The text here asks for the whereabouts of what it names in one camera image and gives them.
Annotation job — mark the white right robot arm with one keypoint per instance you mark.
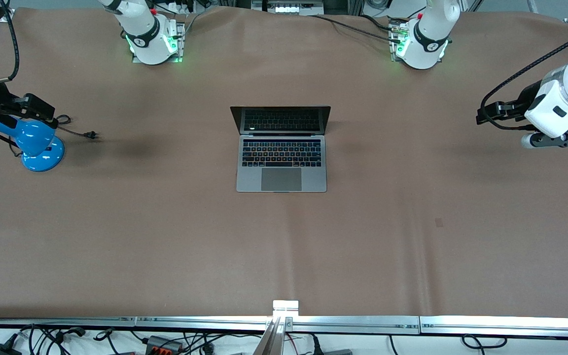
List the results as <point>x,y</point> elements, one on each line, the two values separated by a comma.
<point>141,29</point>

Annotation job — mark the aluminium table edge rail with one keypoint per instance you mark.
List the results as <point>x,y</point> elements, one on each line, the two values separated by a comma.
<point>116,322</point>

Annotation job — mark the brown table mat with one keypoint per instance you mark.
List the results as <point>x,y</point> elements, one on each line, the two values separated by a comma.
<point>284,246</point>

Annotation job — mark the grey aluminium laptop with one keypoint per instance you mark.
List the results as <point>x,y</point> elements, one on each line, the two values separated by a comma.
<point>281,180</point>

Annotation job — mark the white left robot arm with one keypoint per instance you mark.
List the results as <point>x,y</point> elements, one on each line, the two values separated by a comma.
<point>432,34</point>

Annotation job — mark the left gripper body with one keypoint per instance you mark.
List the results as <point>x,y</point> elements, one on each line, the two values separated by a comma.
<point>524,101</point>

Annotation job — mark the aluminium profile with bracket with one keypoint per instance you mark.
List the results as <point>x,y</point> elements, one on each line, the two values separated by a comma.
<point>278,325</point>

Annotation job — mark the black power adapter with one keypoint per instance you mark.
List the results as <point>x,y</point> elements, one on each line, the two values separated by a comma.
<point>0,350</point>

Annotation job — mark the aluminium frame corner post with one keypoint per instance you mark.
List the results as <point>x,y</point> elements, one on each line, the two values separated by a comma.
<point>10,14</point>

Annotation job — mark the black orange connector box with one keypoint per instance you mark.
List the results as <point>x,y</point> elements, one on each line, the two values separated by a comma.
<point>164,343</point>

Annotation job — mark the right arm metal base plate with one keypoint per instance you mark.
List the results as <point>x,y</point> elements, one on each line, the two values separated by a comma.
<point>180,37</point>

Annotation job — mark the blue desk lamp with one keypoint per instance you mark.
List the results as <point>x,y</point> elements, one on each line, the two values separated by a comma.
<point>42,148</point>

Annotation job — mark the grey power strip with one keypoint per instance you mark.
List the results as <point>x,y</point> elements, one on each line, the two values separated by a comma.
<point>288,7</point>

